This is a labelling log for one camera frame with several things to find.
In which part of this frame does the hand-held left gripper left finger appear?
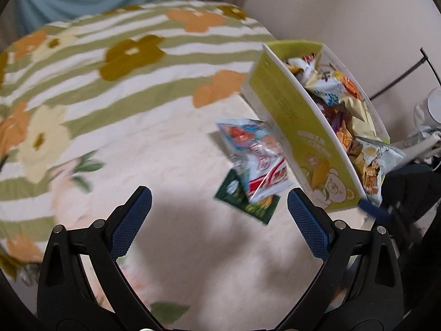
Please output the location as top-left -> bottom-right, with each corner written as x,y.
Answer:
36,185 -> 162,331

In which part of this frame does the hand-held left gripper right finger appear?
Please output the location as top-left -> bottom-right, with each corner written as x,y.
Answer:
276,187 -> 404,331

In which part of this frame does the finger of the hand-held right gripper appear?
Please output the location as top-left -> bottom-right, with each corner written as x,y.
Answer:
358,198 -> 397,221

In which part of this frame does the pale blue snack packet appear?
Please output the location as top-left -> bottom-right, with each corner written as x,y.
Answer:
355,137 -> 406,205

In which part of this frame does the white red blue snack packet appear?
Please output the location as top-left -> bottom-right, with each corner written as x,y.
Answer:
215,119 -> 293,203

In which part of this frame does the green cardboard box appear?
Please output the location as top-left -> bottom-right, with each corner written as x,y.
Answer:
240,40 -> 391,213

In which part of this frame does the pile of assorted snacks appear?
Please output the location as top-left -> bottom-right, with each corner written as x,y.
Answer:
281,52 -> 387,166

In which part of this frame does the dark cloth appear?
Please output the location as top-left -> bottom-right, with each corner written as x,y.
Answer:
381,160 -> 441,318

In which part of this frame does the dark green snack packet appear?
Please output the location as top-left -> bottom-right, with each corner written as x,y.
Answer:
214,170 -> 281,226

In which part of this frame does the cream floral blanket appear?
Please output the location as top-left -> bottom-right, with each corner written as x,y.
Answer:
0,93 -> 380,331

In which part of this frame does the white round object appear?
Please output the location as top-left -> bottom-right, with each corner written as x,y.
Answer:
426,88 -> 441,125

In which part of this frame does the green striped floral blanket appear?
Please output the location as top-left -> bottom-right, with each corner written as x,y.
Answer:
0,2 -> 276,283

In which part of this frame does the black metal stand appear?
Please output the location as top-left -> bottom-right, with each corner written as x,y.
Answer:
370,46 -> 441,99

